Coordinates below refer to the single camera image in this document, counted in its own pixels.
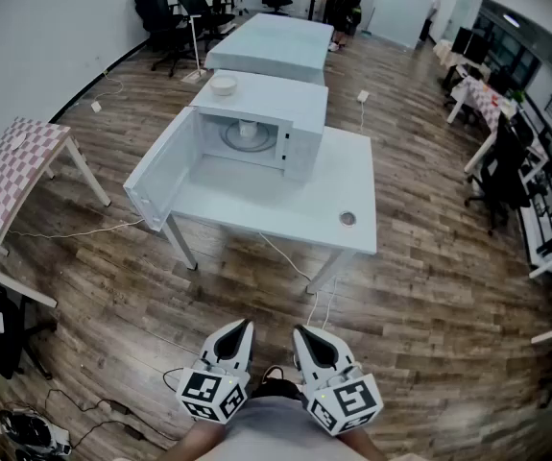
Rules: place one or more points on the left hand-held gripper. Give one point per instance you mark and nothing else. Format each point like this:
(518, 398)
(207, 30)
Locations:
(208, 394)

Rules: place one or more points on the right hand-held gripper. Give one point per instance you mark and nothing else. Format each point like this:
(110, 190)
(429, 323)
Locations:
(350, 401)

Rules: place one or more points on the white microwave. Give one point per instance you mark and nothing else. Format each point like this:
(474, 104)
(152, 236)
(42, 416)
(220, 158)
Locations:
(266, 99)

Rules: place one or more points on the person's left forearm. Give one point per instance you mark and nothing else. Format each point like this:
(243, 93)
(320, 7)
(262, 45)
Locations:
(194, 442)

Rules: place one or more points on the person's right forearm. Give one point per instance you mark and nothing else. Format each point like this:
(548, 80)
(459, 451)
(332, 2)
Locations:
(362, 449)

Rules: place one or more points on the person's dark trousers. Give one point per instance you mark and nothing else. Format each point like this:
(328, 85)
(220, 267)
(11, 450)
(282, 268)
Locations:
(280, 389)

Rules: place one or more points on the person's light shirt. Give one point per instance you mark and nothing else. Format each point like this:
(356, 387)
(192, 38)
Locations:
(280, 430)

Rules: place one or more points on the white table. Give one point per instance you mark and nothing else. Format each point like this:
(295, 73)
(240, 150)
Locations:
(304, 200)

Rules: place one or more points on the glass turntable plate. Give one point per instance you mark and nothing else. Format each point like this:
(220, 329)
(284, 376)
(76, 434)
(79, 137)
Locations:
(262, 145)

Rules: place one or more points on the black and white bag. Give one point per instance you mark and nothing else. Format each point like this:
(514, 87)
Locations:
(31, 432)

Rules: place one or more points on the black chair with items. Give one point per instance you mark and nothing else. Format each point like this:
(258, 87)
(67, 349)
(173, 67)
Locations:
(11, 305)

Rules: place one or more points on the white power strip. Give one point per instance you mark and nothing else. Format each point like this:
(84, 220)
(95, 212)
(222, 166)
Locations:
(363, 96)

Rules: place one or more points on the white bowl of rice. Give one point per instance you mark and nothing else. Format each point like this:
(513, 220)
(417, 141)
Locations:
(223, 84)

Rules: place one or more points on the white floor adapter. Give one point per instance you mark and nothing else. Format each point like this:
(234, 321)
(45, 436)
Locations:
(96, 106)

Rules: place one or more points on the pink checkered table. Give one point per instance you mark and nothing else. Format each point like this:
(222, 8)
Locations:
(11, 171)

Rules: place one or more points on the white plate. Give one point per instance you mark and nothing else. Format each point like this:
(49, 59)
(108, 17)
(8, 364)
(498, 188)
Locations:
(18, 140)

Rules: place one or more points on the white floor stand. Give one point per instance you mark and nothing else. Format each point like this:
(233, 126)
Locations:
(195, 46)

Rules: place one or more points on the table with checkered cloth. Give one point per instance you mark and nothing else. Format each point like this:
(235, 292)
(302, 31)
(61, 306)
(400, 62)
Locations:
(484, 96)

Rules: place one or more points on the table with pale cloth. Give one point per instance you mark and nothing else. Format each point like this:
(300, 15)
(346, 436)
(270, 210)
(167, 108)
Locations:
(275, 41)

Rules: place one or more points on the green potted plant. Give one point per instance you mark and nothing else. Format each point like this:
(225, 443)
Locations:
(518, 96)

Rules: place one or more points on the black computer monitor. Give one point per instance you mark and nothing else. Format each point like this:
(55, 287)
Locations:
(460, 40)
(478, 50)

